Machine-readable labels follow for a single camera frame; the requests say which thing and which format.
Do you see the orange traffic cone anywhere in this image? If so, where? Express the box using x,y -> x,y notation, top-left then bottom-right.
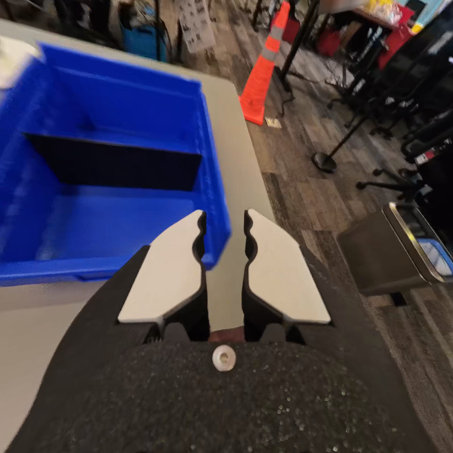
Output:
239,0 -> 292,126

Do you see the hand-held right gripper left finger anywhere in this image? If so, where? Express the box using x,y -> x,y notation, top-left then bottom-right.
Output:
117,210 -> 209,335

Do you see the grey desk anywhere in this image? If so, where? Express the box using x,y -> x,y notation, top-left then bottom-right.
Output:
0,18 -> 298,453

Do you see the blue floor bag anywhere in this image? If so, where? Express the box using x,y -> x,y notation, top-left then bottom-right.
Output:
119,4 -> 170,63

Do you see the black round floor base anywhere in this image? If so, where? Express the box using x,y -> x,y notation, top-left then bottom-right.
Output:
312,106 -> 376,174

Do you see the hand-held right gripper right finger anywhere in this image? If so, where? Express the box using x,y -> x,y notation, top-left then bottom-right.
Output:
242,209 -> 332,337

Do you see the blue plastic bin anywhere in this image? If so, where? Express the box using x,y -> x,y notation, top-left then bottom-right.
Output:
0,43 -> 233,287

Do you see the steel trash bin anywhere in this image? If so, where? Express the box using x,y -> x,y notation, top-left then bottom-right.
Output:
336,202 -> 453,298

